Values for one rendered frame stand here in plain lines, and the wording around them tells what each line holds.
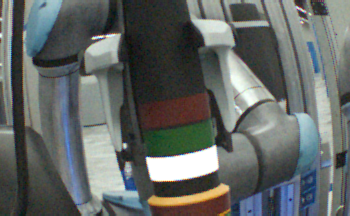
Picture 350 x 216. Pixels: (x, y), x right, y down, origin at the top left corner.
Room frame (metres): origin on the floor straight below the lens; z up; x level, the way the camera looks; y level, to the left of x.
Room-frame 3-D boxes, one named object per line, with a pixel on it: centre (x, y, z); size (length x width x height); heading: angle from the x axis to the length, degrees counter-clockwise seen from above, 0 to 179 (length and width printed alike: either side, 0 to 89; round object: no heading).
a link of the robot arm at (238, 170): (0.62, 0.00, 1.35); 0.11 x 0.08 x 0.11; 115
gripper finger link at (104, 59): (0.35, 0.03, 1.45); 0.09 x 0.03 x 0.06; 173
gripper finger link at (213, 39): (0.35, -0.02, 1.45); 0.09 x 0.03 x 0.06; 11
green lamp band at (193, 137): (0.33, 0.00, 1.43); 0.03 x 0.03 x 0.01
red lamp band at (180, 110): (0.33, 0.00, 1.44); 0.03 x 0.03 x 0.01
